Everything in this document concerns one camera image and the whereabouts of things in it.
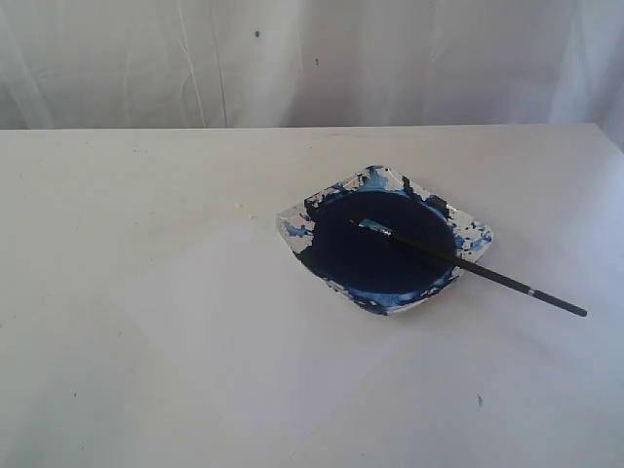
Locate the white backdrop cloth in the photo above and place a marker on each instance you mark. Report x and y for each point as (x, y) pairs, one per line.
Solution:
(231, 64)

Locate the white paper sheet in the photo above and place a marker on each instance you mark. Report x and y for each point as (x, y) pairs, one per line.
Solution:
(302, 376)

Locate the black paintbrush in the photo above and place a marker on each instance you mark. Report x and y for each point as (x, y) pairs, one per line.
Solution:
(469, 266)

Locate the white square paint dish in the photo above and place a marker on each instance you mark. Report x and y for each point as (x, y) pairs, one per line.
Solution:
(373, 270)

